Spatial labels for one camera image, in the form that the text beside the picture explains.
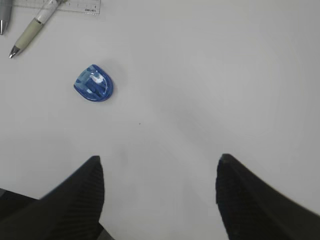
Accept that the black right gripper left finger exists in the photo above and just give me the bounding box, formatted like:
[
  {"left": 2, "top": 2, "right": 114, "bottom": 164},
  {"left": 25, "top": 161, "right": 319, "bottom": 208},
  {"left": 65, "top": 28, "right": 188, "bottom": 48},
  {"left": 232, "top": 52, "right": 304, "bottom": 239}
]
[{"left": 0, "top": 155, "right": 105, "bottom": 240}]

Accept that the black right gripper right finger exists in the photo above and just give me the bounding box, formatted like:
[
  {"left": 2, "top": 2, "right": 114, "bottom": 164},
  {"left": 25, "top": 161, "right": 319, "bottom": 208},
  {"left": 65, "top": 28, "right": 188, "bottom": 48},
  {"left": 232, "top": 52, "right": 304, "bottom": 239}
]
[{"left": 215, "top": 153, "right": 320, "bottom": 240}]

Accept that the blue pencil sharpener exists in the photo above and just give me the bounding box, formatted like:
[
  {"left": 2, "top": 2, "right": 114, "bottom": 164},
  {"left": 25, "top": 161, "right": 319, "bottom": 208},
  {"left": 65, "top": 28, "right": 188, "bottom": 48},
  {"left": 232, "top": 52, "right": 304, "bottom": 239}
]
[{"left": 73, "top": 64, "right": 114, "bottom": 102}]

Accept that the beige grip white pen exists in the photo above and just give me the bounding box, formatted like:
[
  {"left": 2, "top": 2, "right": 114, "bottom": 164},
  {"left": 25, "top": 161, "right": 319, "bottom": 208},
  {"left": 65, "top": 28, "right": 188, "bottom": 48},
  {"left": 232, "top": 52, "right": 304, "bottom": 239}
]
[{"left": 9, "top": 0, "right": 65, "bottom": 59}]

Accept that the grey grip white pen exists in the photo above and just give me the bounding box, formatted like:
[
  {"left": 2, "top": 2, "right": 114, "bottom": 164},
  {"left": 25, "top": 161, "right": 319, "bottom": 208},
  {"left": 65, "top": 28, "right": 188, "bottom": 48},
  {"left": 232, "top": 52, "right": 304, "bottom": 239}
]
[{"left": 0, "top": 0, "right": 13, "bottom": 35}]

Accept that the clear plastic ruler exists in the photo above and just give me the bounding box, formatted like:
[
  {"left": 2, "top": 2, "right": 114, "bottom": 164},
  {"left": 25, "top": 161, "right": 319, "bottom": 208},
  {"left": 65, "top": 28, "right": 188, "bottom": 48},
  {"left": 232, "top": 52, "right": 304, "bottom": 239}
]
[{"left": 12, "top": 0, "right": 102, "bottom": 15}]

